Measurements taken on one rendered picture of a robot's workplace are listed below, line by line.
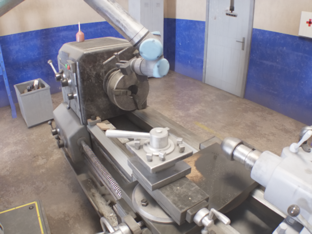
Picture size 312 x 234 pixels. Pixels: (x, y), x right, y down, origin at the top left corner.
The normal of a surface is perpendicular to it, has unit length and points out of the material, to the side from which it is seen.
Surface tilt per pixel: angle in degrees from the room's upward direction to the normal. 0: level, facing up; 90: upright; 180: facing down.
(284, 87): 90
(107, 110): 90
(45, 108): 90
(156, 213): 0
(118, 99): 90
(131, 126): 0
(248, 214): 10
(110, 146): 36
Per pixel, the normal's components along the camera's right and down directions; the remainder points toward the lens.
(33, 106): 0.66, 0.34
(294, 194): -0.81, 0.19
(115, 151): -0.47, -0.57
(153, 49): 0.07, 0.51
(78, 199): 0.00, -0.89
